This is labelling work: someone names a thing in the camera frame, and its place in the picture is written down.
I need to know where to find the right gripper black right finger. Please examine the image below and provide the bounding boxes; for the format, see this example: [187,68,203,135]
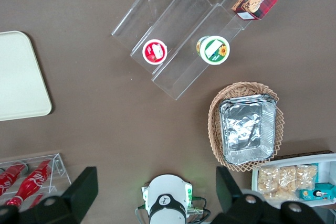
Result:
[215,166,328,224]

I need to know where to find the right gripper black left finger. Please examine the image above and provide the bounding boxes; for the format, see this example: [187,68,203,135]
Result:
[0,166,99,224]

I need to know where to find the aluminium foil tray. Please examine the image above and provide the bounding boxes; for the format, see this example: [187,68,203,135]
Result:
[218,94,277,166]

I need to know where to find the light tan wicker basket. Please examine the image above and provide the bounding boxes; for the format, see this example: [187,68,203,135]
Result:
[207,81,286,174]

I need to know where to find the beige plastic tray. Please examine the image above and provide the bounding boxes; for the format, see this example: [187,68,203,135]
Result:
[0,30,53,122]

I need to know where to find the clear acrylic bottle rack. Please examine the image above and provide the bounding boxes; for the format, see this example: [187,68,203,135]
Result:
[0,152,72,204]

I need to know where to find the clear cracker bag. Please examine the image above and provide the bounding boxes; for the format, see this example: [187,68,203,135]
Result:
[278,166,298,189]
[296,164,318,190]
[262,188,300,202]
[258,167,280,192]

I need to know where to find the red cola bottle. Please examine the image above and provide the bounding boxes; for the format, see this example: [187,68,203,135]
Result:
[0,163,28,196]
[5,158,53,207]

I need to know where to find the teal snack packet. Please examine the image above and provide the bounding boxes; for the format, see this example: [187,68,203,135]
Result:
[299,183,336,201]

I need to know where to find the white plastic bin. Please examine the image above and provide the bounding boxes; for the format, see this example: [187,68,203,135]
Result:
[251,153,336,209]

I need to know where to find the green lid yogurt cup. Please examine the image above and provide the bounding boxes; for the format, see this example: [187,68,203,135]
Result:
[196,35,231,66]

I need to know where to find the red lid yogurt cup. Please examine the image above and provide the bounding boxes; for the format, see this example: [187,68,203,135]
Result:
[142,39,169,65]

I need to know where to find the clear acrylic stepped shelf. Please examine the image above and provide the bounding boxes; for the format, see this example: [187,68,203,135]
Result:
[110,0,253,101]

